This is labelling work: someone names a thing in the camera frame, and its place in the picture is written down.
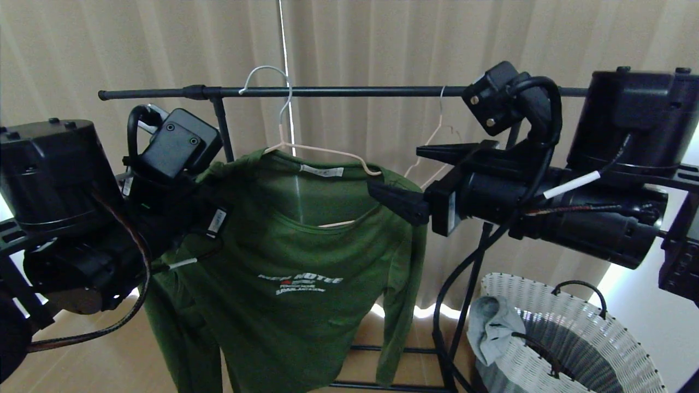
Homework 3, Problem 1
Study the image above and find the green sleeveless shirt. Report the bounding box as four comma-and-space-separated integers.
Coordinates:
143, 148, 428, 393

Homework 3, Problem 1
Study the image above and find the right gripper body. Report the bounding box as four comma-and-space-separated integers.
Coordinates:
424, 141, 564, 237

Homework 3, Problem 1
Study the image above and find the pink clothes hanger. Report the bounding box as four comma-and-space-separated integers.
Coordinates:
403, 86, 464, 190
238, 65, 383, 228

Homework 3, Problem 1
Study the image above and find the white laundry basket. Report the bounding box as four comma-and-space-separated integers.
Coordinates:
470, 272, 668, 393

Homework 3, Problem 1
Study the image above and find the beige curtain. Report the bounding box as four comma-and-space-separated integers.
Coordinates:
0, 0, 699, 321

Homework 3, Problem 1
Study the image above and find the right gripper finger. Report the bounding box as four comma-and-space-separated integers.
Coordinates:
367, 180, 433, 228
416, 140, 500, 165

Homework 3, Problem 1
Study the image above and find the pale grey garment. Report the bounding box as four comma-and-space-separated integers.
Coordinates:
466, 296, 528, 367

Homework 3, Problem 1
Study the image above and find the black clothes rack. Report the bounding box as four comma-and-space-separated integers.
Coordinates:
98, 84, 590, 393

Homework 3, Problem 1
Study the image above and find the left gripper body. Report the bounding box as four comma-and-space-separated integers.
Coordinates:
123, 174, 230, 264

